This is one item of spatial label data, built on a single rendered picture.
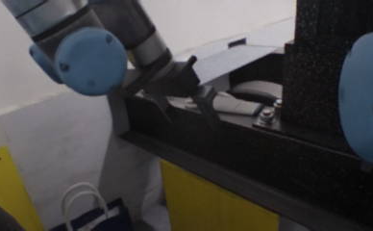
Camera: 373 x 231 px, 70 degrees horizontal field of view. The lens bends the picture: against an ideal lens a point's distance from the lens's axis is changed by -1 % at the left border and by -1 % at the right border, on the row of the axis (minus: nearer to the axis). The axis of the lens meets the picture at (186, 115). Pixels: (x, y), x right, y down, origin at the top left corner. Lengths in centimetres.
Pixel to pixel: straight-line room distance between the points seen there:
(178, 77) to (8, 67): 66
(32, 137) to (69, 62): 73
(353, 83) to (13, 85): 96
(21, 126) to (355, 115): 93
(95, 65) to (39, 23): 7
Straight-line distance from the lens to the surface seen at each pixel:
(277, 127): 70
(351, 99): 18
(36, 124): 101
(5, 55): 101
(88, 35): 30
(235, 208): 91
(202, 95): 48
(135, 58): 48
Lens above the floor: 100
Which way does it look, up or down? 25 degrees down
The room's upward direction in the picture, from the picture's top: 6 degrees counter-clockwise
